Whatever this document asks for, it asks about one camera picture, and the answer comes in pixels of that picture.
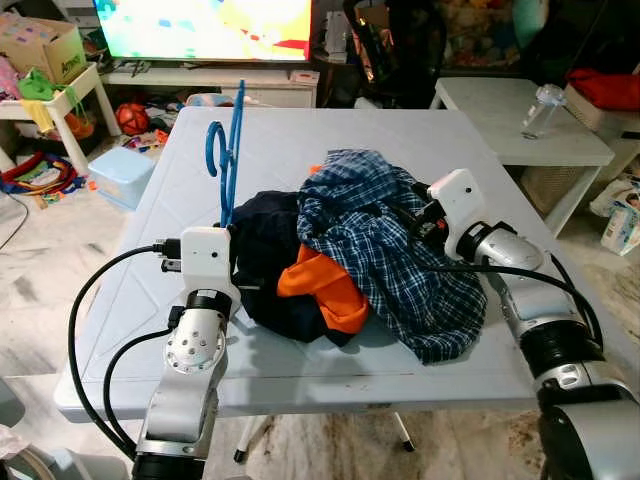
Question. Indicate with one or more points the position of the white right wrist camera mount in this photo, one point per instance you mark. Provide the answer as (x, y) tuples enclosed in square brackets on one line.
[(460, 205)]

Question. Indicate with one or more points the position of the colourful toy rings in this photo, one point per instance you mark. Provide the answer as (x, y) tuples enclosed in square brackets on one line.
[(40, 178)]

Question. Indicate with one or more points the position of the small white table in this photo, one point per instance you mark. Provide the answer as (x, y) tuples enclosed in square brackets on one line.
[(480, 110)]

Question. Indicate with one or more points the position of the television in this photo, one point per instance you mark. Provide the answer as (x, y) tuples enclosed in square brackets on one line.
[(200, 25)]

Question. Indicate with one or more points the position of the orange ball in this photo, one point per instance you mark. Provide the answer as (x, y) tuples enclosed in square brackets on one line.
[(131, 118)]

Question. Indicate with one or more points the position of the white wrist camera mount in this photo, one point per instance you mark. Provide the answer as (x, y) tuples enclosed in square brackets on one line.
[(460, 205), (205, 262)]

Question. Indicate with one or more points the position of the white television console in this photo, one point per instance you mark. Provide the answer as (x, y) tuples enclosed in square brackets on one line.
[(230, 85)]

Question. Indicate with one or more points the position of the yellow cloth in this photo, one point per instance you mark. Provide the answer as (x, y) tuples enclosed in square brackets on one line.
[(40, 115)]

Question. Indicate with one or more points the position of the blue plastic hanger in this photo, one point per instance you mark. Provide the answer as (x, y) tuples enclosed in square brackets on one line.
[(233, 170)]

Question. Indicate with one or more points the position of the blue plaid shirt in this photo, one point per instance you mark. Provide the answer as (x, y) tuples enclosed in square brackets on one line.
[(400, 270)]

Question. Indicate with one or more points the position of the orange garment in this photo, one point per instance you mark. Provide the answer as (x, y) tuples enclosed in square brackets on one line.
[(325, 290)]

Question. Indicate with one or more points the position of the light blue plastic container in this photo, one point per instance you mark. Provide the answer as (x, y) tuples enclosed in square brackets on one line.
[(120, 178)]

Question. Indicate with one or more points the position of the large light blue table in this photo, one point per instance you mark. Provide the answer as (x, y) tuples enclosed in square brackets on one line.
[(300, 135)]

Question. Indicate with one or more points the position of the green toy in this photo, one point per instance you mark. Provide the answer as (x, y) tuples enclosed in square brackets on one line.
[(35, 82)]

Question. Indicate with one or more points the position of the wicker basket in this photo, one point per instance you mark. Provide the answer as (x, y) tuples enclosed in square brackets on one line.
[(548, 188)]

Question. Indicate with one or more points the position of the red cushion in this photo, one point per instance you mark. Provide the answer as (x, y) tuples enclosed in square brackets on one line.
[(605, 88)]

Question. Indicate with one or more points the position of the white toy shelf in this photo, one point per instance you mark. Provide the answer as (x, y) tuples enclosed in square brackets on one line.
[(85, 95)]

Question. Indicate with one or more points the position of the black chair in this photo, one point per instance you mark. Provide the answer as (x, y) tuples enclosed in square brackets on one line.
[(400, 50)]

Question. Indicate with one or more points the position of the clear plastic bottle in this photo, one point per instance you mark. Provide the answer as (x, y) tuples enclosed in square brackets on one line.
[(543, 110)]

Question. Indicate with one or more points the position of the navy garment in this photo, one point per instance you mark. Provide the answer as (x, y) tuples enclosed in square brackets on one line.
[(270, 270)]

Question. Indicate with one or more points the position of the printed tissue pack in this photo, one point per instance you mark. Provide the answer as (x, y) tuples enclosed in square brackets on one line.
[(622, 225)]

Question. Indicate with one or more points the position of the cardboard box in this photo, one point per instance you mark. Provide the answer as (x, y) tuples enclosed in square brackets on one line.
[(40, 50)]

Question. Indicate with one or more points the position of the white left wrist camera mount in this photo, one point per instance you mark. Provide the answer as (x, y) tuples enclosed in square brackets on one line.
[(205, 262)]

